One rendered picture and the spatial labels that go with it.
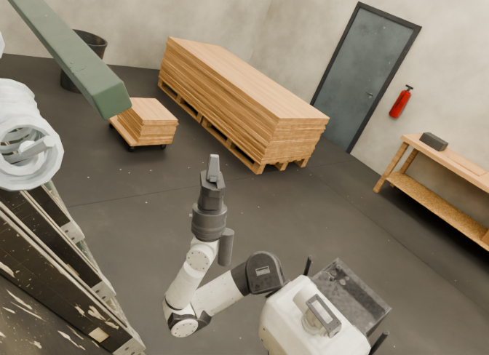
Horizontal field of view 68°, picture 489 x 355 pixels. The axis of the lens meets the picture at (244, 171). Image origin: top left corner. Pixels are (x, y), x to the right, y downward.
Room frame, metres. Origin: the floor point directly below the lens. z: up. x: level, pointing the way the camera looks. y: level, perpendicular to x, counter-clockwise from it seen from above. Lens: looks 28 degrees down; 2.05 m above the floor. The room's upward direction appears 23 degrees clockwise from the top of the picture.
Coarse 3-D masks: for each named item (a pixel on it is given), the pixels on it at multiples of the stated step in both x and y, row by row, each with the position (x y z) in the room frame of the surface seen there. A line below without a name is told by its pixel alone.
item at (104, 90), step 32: (32, 0) 0.29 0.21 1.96; (0, 32) 0.37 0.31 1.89; (64, 32) 0.24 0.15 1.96; (64, 64) 0.21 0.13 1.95; (96, 64) 0.21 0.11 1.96; (0, 96) 0.25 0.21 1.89; (32, 96) 0.29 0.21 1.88; (96, 96) 0.18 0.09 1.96; (128, 96) 0.20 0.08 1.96; (0, 128) 0.22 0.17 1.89; (32, 128) 0.28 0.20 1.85; (0, 160) 0.21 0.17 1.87; (32, 160) 0.26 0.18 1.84
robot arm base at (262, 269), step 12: (264, 252) 0.85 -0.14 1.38; (252, 264) 0.82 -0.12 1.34; (264, 264) 0.82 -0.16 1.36; (276, 264) 0.83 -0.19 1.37; (252, 276) 0.80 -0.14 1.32; (264, 276) 0.80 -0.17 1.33; (276, 276) 0.81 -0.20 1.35; (252, 288) 0.78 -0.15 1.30; (264, 288) 0.78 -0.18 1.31; (276, 288) 0.79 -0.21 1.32
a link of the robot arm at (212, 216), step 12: (204, 180) 0.75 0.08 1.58; (216, 180) 0.77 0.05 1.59; (204, 192) 0.72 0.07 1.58; (216, 192) 0.72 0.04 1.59; (204, 204) 0.72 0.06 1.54; (216, 204) 0.73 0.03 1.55; (192, 216) 0.74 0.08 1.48; (204, 216) 0.72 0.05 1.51; (216, 216) 0.73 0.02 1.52; (204, 228) 0.72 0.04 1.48; (216, 228) 0.73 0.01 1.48
